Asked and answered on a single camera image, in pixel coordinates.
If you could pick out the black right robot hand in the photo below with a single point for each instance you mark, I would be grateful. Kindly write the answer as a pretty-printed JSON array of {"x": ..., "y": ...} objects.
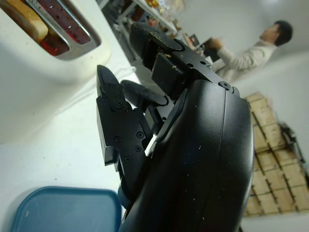
[{"x": 193, "y": 157}]

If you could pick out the browned toast slice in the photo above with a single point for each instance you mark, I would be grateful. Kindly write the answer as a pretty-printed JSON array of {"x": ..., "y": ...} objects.
[{"x": 29, "y": 21}]

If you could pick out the white two-slot toaster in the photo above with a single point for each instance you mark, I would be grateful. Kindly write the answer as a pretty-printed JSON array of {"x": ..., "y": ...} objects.
[{"x": 36, "y": 84}]

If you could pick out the stacked wooden crates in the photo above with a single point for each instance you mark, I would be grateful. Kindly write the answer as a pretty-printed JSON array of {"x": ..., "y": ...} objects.
[{"x": 272, "y": 188}]

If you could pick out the blue plastic tray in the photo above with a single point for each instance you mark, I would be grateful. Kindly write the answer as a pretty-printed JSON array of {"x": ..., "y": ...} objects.
[{"x": 60, "y": 212}]

